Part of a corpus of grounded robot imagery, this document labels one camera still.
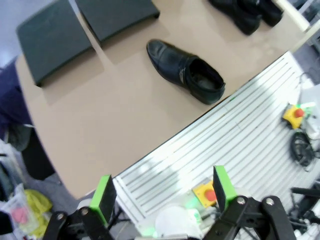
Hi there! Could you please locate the yellow plastic bag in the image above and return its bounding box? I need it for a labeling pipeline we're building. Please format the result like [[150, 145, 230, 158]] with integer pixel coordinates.
[[13, 188, 54, 238]]

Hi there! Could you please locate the slotted aluminium base plate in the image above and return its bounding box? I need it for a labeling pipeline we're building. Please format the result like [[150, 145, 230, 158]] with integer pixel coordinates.
[[113, 51, 320, 226]]

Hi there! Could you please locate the yellow emergency stop button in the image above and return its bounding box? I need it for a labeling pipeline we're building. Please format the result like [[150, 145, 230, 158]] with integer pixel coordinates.
[[191, 183, 218, 209], [282, 103, 305, 130]]

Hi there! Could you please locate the purple cloth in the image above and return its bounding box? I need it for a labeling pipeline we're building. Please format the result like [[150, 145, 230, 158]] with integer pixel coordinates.
[[0, 61, 35, 133]]

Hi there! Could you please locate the black leather loafer shoe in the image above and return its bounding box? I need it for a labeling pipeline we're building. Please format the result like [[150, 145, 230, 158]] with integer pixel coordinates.
[[249, 0, 285, 28], [146, 39, 227, 106], [208, 0, 263, 36]]

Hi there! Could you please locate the coiled black cable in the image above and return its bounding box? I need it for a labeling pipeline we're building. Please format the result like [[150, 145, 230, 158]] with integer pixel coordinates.
[[289, 131, 316, 172]]

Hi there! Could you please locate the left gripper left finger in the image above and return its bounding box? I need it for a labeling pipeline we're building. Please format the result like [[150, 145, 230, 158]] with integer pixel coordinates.
[[44, 174, 118, 240]]

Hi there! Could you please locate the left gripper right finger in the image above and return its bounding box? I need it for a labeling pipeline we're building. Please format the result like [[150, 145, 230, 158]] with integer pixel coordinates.
[[204, 164, 296, 240]]

